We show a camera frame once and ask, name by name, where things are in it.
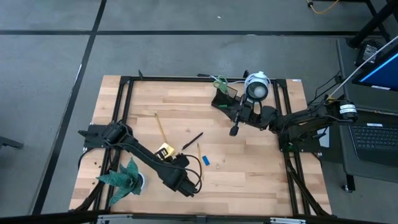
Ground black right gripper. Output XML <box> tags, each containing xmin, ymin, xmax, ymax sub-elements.
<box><xmin>229</xmin><ymin>95</ymin><xmax>265</xmax><ymax>137</ymax></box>

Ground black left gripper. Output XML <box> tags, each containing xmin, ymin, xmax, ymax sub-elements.
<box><xmin>157</xmin><ymin>149</ymin><xmax>190</xmax><ymax>169</ymax></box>

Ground yellow sticky note pad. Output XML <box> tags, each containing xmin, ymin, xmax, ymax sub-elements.
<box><xmin>155</xmin><ymin>142</ymin><xmax>176</xmax><ymax>161</ymax></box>

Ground black pen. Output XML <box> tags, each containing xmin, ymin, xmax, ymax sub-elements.
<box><xmin>181</xmin><ymin>131</ymin><xmax>205</xmax><ymax>151</ymax></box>

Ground green-handled scissors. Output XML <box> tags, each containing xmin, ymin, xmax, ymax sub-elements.
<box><xmin>213</xmin><ymin>75</ymin><xmax>229</xmax><ymax>93</ymax></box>

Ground black desk organizer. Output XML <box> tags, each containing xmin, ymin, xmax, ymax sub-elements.
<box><xmin>211</xmin><ymin>84</ymin><xmax>249</xmax><ymax>123</ymax></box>

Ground white round desk lamp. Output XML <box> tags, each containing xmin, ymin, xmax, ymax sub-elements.
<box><xmin>243</xmin><ymin>70</ymin><xmax>272</xmax><ymax>103</ymax></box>

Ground green potted plant white pot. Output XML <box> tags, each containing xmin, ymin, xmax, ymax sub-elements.
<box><xmin>95</xmin><ymin>157</ymin><xmax>146</xmax><ymax>207</ymax></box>

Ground white paper sheet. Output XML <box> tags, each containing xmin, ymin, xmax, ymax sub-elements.
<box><xmin>319</xmin><ymin>127</ymin><xmax>330</xmax><ymax>148</ymax></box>

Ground laptop computer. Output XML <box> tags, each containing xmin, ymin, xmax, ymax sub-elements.
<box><xmin>335</xmin><ymin>36</ymin><xmax>398</xmax><ymax>193</ymax></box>

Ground black crossbar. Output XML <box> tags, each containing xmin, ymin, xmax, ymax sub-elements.
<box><xmin>0</xmin><ymin>210</ymin><xmax>398</xmax><ymax>224</ymax></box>

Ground black keyboard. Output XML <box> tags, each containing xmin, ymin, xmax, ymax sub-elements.
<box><xmin>348</xmin><ymin>123</ymin><xmax>398</xmax><ymax>169</ymax></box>

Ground black power adapter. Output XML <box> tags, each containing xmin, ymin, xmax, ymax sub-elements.
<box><xmin>354</xmin><ymin>39</ymin><xmax>386</xmax><ymax>68</ymax></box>

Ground monitor with blue screen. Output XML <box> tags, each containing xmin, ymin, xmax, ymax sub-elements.
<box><xmin>351</xmin><ymin>43</ymin><xmax>398</xmax><ymax>93</ymax></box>

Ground gray chair leg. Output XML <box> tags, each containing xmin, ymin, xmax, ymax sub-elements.
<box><xmin>0</xmin><ymin>136</ymin><xmax>25</xmax><ymax>150</ymax></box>

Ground black stand leg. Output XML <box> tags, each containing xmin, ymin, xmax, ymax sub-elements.
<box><xmin>346</xmin><ymin>0</ymin><xmax>398</xmax><ymax>49</ymax></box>

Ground white lamp cable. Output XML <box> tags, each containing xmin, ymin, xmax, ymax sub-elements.
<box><xmin>210</xmin><ymin>75</ymin><xmax>246</xmax><ymax>85</ymax></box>

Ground black aluminium table frame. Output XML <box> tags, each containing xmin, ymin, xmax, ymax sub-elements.
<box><xmin>70</xmin><ymin>74</ymin><xmax>332</xmax><ymax>218</ymax></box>

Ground silver aluminium bracket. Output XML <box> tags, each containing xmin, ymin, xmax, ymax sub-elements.
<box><xmin>96</xmin><ymin>213</ymin><xmax>134</xmax><ymax>224</ymax></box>
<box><xmin>269</xmin><ymin>217</ymin><xmax>307</xmax><ymax>224</ymax></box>

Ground white diagonal cable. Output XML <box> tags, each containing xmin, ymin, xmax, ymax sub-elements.
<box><xmin>328</xmin><ymin>35</ymin><xmax>398</xmax><ymax>100</ymax></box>

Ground yellow cable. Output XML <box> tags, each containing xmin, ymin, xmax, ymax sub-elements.
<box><xmin>305</xmin><ymin>0</ymin><xmax>340</xmax><ymax>15</ymax></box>

